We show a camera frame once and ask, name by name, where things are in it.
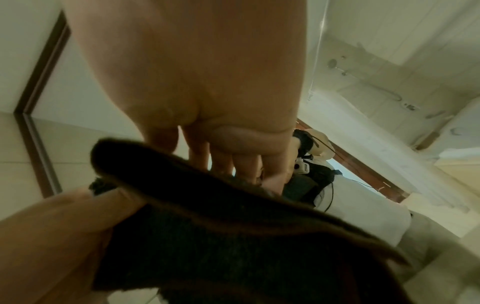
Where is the dark brown cloth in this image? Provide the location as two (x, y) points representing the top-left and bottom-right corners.
(89, 137), (413, 304)

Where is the black bag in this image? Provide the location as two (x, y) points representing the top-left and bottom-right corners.
(282, 164), (336, 208)

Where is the small white camera device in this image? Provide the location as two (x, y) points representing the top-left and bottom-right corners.
(293, 158), (313, 175)

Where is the brown wooden frame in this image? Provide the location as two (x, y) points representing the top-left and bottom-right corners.
(295, 118), (411, 203)
(13, 12), (72, 199)

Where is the glass shower partition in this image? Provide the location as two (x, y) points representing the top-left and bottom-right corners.
(305, 0), (333, 103)

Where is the chrome shower hose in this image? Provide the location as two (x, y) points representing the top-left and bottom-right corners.
(335, 67), (404, 102)

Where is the black strap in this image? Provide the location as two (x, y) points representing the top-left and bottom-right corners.
(291, 128), (320, 159)

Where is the person's right hand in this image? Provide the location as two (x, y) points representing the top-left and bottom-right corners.
(63, 0), (313, 197)

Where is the person's left hand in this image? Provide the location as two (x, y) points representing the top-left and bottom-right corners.
(0, 186), (148, 304)

